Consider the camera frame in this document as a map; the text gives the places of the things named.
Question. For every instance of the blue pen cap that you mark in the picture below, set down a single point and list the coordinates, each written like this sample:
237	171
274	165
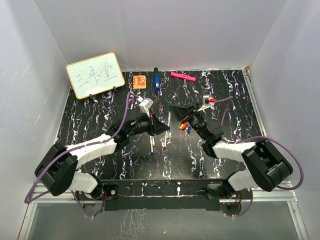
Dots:
189	129

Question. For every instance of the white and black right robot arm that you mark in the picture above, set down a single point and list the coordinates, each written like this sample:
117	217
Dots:
266	166

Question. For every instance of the white pen red tip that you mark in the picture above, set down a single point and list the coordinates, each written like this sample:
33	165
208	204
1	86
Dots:
165	140

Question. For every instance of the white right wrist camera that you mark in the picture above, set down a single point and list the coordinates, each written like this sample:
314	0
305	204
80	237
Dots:
207	102

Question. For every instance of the pink plastic clip bar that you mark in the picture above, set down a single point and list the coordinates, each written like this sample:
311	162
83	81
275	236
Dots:
183	76

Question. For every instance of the orange red pen cap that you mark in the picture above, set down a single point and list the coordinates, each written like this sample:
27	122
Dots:
185	126

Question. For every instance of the white pen green tip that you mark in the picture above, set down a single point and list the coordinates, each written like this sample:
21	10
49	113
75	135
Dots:
169	115

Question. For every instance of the white pen purple tip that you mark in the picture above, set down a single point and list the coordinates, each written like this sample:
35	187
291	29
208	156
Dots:
132	104

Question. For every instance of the small wood-framed whiteboard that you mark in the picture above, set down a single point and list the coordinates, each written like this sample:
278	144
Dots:
95	75

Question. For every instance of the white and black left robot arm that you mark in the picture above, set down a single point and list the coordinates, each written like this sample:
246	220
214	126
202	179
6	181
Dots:
58	169

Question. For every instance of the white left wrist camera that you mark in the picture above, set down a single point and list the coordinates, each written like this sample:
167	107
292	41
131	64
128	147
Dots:
145	105

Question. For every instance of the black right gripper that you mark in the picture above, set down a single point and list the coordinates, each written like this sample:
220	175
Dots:
182	111

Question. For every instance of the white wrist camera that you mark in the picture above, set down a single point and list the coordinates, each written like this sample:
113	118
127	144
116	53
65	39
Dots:
145	105
207	102

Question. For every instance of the orange notebook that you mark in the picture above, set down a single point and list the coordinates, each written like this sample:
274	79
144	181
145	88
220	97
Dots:
139	82

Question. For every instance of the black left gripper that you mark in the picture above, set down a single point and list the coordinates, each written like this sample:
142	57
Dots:
157	127

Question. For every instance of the blue whiteboard eraser marker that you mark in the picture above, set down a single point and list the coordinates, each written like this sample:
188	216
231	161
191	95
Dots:
156	79

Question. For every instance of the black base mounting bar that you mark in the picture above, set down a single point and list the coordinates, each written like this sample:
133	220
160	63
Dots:
207	194

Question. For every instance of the white pen blue tip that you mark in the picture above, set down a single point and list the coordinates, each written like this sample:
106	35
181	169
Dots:
151	145

